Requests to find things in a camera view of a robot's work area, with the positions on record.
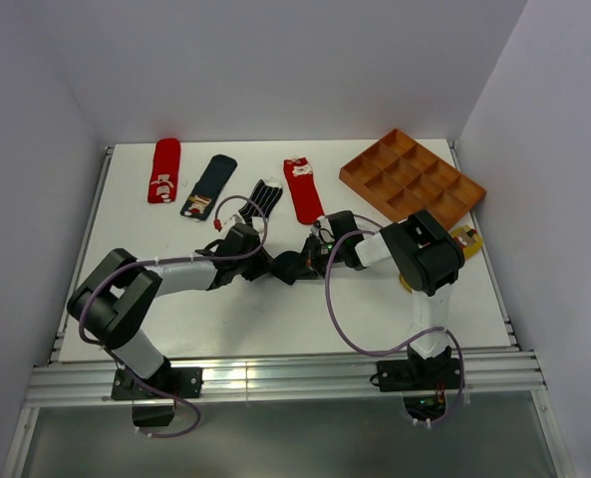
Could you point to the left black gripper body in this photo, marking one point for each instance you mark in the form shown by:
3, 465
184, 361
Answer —
250, 267

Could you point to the navy sock with bear pattern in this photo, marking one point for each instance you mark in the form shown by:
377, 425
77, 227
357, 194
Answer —
201, 200

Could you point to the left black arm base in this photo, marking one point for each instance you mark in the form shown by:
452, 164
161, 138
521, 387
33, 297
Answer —
154, 406

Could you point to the red sock with santa pattern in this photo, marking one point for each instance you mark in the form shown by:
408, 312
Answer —
299, 176

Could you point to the orange compartment tray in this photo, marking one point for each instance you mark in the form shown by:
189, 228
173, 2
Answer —
399, 177

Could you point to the black white striped sock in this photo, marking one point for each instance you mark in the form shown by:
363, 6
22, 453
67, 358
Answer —
264, 197

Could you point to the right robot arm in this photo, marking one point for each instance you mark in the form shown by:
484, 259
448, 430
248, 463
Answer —
430, 335

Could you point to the plain navy ankle sock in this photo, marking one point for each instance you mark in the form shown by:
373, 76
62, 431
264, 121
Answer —
289, 267

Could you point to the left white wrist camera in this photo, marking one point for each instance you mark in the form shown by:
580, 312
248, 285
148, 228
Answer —
229, 222

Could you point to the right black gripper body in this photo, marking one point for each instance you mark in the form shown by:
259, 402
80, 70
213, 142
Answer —
315, 253

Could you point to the yellow sock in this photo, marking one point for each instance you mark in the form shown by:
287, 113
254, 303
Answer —
469, 246

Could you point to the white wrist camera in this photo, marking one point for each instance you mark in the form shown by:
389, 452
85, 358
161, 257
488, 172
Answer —
317, 224
229, 222

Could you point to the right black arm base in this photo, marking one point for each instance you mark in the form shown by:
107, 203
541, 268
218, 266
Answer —
431, 377

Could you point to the aluminium front rail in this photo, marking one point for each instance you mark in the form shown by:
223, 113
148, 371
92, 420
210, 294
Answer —
273, 379

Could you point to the red sock with white figure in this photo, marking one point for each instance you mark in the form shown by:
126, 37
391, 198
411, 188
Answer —
163, 181

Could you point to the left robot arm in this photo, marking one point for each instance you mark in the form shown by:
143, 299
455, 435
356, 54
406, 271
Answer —
112, 303

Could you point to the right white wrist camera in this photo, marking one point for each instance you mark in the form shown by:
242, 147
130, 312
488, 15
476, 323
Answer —
317, 224

